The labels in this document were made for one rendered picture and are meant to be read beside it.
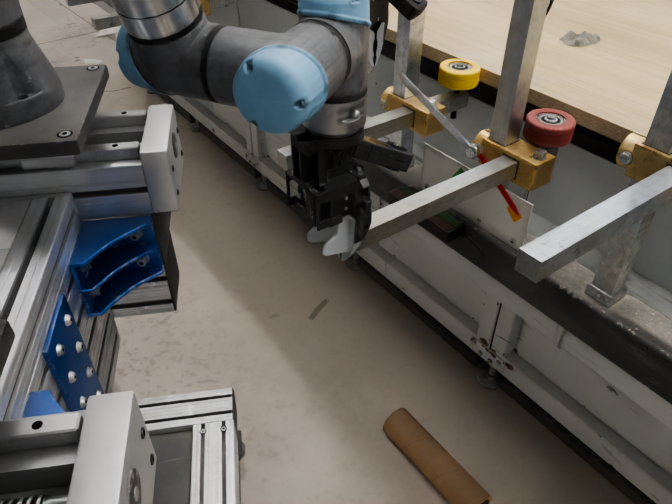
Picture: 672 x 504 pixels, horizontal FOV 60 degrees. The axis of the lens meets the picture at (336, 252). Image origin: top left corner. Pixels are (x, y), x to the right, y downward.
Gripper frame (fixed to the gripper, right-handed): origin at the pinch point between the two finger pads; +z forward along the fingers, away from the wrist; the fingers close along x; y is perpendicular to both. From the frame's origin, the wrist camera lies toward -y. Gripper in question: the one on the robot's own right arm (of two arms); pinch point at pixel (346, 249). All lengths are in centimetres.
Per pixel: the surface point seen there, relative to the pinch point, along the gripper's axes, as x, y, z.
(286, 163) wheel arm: -23.5, -4.9, -1.1
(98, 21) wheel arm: -123, -6, 1
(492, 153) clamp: -3.7, -33.6, -2.5
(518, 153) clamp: 0.8, -34.3, -4.3
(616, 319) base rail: 25.5, -32.7, 12.7
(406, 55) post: -27.5, -34.4, -11.9
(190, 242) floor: -119, -18, 83
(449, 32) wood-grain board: -41, -60, -7
